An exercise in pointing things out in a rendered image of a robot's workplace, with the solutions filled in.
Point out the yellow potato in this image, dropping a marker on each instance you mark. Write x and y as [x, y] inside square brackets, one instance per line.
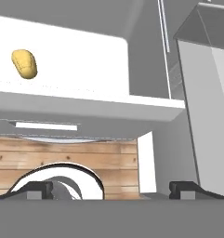
[24, 63]

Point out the white fridge drawer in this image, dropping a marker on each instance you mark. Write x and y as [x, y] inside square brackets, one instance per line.
[70, 71]

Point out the white and black round thing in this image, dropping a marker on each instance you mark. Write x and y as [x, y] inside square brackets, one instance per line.
[85, 181]

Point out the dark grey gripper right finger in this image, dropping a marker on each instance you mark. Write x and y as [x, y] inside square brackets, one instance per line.
[178, 187]

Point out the grey fridge door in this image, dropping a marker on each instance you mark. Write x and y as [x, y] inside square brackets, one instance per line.
[206, 117]

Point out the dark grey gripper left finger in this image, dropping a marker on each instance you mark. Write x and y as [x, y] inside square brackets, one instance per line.
[39, 187]

